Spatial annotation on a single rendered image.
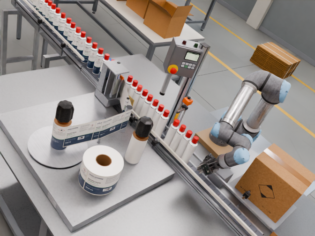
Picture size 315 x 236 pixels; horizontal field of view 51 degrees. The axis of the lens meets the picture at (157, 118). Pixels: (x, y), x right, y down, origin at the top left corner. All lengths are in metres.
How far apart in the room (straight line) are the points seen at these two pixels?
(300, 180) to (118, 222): 1.00
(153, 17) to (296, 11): 4.34
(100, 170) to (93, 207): 0.18
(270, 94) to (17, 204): 1.73
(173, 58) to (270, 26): 5.97
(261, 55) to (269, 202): 4.21
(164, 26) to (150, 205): 2.21
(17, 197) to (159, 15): 2.23
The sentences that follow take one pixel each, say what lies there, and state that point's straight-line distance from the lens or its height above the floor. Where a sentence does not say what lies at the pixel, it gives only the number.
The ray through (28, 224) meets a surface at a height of 0.22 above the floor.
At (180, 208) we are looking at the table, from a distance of 1.84.
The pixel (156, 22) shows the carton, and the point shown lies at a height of 0.88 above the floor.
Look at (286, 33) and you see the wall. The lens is 7.56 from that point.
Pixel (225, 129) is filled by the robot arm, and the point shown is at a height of 1.25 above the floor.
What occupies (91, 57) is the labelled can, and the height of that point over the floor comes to 0.98.
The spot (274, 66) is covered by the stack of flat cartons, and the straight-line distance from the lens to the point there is 5.91.
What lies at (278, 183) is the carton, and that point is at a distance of 1.93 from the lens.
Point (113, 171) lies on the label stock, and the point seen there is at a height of 1.02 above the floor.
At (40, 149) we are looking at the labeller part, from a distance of 1.81.
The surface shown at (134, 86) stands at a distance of 2.13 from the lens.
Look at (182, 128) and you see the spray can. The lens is 1.90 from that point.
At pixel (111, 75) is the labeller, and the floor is 1.10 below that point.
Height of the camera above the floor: 2.21
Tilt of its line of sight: 37 degrees down
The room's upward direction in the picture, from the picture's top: 22 degrees clockwise
